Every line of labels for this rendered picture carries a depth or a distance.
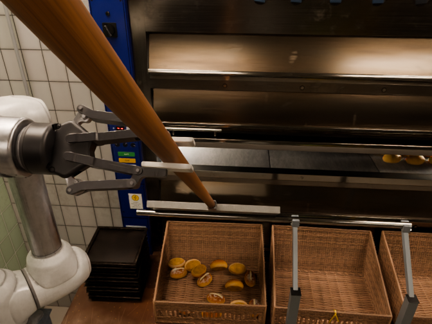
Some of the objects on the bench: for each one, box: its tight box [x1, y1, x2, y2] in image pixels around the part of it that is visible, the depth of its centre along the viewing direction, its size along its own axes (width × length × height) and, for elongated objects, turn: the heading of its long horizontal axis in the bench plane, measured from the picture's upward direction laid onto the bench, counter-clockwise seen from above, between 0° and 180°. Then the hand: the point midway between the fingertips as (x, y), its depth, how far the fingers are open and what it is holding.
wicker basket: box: [152, 221, 267, 324], centre depth 198 cm, size 49×56×28 cm
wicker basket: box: [269, 224, 393, 324], centre depth 194 cm, size 49×56×28 cm
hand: (169, 153), depth 53 cm, fingers closed on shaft, 3 cm apart
